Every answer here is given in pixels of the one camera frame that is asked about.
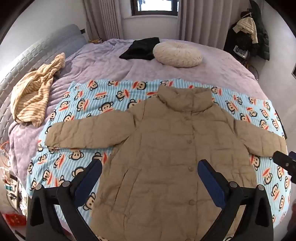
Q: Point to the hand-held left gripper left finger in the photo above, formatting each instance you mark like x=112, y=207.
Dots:
x=89, y=183

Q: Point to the black cloth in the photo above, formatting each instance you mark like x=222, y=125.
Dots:
x=138, y=49

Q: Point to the blue striped monkey print blanket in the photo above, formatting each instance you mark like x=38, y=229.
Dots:
x=92, y=102

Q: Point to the beige striped garment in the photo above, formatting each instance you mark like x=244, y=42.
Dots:
x=32, y=92

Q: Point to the beige hanging puffer jacket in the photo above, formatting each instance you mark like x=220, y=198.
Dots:
x=247, y=26

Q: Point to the round cream cushion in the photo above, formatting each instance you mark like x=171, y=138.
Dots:
x=175, y=55

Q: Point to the dark framed window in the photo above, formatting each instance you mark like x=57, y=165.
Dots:
x=155, y=5

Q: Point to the black hanging coat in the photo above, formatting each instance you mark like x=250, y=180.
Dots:
x=262, y=34

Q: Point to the small grey box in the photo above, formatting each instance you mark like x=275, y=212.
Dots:
x=240, y=51

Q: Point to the grey curtain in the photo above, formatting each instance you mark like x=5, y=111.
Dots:
x=208, y=20
x=101, y=18

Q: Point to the tan puffer jacket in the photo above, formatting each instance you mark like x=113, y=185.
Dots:
x=161, y=143

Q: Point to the grey padded headboard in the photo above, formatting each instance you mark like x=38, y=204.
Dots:
x=34, y=46

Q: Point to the purple quilted bedspread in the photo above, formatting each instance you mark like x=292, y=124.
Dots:
x=104, y=62

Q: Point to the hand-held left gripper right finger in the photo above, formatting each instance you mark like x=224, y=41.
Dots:
x=212, y=183

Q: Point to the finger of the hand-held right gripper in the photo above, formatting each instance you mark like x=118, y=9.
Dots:
x=283, y=161

